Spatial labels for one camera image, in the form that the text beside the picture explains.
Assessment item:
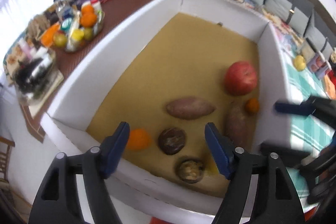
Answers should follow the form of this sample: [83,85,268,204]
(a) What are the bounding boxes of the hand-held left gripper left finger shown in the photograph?
[28,121,131,224]

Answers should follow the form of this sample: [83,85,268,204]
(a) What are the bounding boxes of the white bottle with red cap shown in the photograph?
[91,0,103,17]

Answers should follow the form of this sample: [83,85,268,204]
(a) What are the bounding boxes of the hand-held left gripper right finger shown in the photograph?
[204,122,306,224]

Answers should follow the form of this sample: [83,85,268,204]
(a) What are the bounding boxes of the pink labelled can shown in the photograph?
[307,52,324,73]
[318,60,332,80]

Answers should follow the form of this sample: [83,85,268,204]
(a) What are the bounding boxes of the glass jar with black lid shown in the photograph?
[299,39,315,56]

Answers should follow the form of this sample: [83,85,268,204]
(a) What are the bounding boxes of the wooden chair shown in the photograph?
[0,136,16,203]

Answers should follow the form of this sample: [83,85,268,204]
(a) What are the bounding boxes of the large red apple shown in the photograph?
[224,61,258,96]

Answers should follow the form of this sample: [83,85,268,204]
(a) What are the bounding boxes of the yellow lemon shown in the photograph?
[293,55,307,72]

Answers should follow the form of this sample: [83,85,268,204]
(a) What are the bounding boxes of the orange on side tray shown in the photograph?
[81,4,95,15]
[80,14,97,28]

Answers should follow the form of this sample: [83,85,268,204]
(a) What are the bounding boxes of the brown table mat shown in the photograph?
[20,0,163,140]

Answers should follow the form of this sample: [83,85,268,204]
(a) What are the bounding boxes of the green plaid tablecloth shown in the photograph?
[273,25,336,214]

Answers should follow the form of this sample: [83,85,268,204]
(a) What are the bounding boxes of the yellow green apple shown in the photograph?
[53,32,68,47]

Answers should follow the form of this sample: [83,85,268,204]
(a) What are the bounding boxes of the small orange tangerine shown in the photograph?
[127,128,152,151]
[245,98,260,115]

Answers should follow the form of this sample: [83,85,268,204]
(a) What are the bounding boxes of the white cardboard box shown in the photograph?
[39,0,294,220]

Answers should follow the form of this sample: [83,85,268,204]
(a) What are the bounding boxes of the teal lidded container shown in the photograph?
[60,18,74,31]

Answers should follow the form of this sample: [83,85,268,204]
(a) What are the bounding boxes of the clear glass tray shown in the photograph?
[50,7,105,52]

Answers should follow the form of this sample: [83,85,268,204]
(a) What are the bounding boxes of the purple sweet potato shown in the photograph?
[166,97,216,120]
[224,102,248,147]

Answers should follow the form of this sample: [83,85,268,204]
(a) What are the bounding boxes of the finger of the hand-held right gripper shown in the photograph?
[259,142,317,169]
[274,96,336,132]

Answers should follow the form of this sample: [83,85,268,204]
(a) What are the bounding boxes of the orange packet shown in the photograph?
[39,23,61,46]

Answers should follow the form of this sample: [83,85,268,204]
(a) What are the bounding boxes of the dark brown passion fruit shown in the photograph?
[175,158,206,184]
[157,127,187,155]

